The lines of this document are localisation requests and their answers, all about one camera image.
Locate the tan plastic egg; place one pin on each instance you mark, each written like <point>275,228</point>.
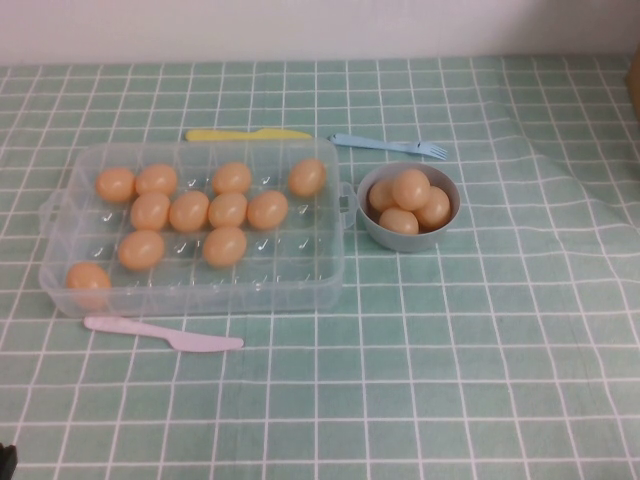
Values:
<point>224,246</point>
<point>88,282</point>
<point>437,209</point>
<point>227,209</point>
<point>380,197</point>
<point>150,210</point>
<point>267,210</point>
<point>156,179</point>
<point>411,189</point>
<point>141,250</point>
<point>398,222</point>
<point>307,177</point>
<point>232,178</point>
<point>189,211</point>
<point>115,184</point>

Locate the clear plastic egg box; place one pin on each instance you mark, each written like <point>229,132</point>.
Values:
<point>300,270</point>

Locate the brown cardboard box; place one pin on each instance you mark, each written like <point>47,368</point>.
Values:
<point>634,90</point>

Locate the blue-grey bowl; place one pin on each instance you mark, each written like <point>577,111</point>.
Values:
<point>400,242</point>

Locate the blue plastic fork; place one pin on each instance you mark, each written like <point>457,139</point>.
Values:
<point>375,144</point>

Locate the yellow plastic knife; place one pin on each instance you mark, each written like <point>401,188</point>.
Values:
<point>225,134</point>

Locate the pink plastic knife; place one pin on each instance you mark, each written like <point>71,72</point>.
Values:
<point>150,331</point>

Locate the black plastic object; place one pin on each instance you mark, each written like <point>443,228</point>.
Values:
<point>7,462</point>

